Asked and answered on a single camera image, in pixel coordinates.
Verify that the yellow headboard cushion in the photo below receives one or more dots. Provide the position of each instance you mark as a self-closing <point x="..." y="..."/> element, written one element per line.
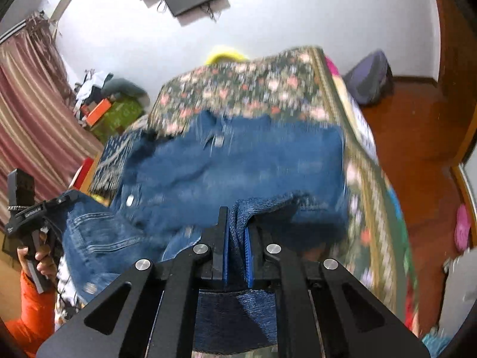
<point x="224" y="57"/>

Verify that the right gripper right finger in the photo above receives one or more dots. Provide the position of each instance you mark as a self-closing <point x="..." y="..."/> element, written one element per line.
<point x="322" y="310"/>

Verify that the orange box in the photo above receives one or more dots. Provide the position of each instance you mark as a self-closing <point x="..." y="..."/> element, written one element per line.
<point x="98" y="112"/>

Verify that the person's left hand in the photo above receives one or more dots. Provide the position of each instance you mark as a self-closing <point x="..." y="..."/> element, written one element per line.
<point x="46" y="266"/>

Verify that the green patterned storage box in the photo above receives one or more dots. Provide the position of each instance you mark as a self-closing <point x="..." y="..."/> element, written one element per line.
<point x="117" y="118"/>

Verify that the blue denim jacket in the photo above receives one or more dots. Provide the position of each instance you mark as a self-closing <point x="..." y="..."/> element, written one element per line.
<point x="289" y="176"/>

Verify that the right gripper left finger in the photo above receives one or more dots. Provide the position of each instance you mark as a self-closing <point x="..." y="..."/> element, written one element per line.
<point x="150" y="310"/>

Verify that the floral green bed cover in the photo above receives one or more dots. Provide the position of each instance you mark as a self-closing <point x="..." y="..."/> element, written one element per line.
<point x="303" y="84"/>

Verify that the red box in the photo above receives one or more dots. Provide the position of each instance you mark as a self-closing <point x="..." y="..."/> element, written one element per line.
<point x="80" y="175"/>

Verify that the pink slipper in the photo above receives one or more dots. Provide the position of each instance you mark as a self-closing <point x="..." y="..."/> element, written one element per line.
<point x="462" y="229"/>

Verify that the purple grey backpack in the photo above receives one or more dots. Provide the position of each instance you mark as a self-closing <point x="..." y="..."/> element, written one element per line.
<point x="370" y="79"/>

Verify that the orange left sleeve forearm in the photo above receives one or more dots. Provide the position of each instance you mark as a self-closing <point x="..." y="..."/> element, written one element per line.
<point x="36" y="322"/>

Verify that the navy patterned folded garment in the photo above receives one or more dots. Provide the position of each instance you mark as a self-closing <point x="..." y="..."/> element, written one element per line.
<point x="108" y="173"/>

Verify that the red striped curtain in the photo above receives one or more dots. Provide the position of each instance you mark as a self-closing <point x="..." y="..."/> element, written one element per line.
<point x="39" y="133"/>

